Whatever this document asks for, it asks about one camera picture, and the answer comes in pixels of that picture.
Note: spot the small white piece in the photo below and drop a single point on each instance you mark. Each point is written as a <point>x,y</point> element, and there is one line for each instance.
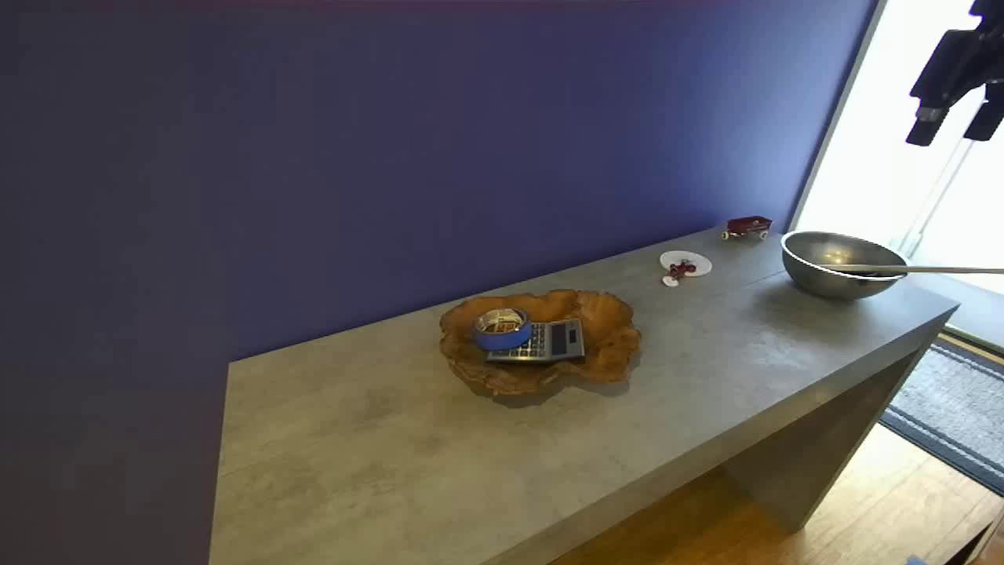
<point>670,281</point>

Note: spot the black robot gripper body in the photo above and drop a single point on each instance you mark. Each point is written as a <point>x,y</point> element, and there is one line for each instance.
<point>954,57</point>

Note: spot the metal bowl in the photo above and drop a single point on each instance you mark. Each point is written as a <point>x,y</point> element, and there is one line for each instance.
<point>825,281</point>

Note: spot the dark door mat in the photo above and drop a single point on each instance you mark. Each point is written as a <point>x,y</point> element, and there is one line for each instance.
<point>944,404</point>

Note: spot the red flat object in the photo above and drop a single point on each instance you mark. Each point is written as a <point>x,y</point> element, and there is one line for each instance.
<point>749,225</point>

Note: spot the grey calculator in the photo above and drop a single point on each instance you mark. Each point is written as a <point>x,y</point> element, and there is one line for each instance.
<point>551,344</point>

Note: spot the grey concrete-look cabinet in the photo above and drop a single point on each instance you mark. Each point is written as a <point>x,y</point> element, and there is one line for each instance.
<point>418,458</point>

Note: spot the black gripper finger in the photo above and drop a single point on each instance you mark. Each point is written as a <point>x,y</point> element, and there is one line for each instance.
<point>984,117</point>
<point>922,126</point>

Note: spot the red pieces on plate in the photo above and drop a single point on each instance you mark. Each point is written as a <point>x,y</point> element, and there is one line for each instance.
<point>683,267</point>

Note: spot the burl wood tray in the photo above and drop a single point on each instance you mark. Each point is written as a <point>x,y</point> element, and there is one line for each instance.
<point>607,341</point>

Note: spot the small white plate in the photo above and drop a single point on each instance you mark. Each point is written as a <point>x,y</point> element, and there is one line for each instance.
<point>696,263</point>

